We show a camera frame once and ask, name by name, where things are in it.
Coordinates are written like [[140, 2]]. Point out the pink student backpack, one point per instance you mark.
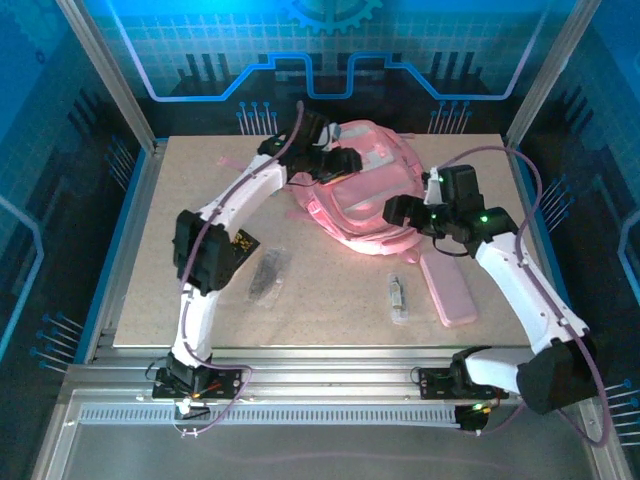
[[360, 200]]

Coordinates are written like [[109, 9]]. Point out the pink pencil case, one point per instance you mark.
[[447, 292]]

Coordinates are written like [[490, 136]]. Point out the small clear bottle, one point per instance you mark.
[[398, 297]]

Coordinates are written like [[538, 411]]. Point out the black card with yellow print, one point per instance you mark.
[[246, 244]]

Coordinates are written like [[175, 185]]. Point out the clear bag of dark pens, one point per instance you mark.
[[270, 275]]

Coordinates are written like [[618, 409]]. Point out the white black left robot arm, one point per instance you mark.
[[202, 320]]

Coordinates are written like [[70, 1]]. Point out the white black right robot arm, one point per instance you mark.
[[510, 290]]

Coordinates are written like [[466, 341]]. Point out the grey metal front tray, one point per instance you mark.
[[320, 450]]

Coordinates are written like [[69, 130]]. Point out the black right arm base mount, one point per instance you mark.
[[435, 382]]

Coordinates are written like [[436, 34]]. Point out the aluminium frame post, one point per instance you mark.
[[107, 75], [550, 70]]

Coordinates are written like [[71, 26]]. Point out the aluminium front frame rail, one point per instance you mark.
[[325, 372]]

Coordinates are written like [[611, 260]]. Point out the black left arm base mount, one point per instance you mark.
[[230, 385]]

